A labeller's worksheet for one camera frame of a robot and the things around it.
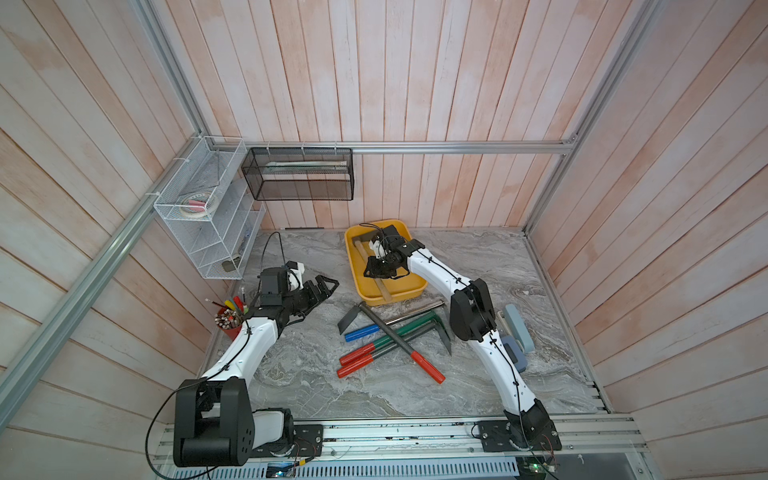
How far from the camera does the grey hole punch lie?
0.88 meters

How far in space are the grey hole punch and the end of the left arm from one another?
22.4 inches

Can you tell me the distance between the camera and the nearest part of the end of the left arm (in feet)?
2.39
